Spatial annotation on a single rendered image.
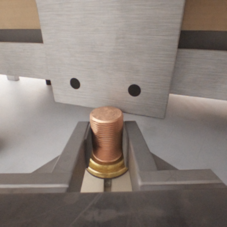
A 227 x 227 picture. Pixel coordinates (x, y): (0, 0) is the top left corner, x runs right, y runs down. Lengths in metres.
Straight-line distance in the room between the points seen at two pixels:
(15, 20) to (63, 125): 0.21
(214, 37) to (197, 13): 0.03
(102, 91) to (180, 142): 0.22
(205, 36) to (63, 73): 0.17
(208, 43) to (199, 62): 0.05
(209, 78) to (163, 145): 0.16
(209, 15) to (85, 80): 0.16
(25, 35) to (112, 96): 0.22
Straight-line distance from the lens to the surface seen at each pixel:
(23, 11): 0.32
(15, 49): 0.28
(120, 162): 0.16
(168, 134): 0.34
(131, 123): 0.15
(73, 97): 0.17
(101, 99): 0.16
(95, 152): 0.16
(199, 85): 0.20
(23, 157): 0.31
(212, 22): 0.23
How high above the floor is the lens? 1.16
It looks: 29 degrees up
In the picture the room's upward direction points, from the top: 180 degrees counter-clockwise
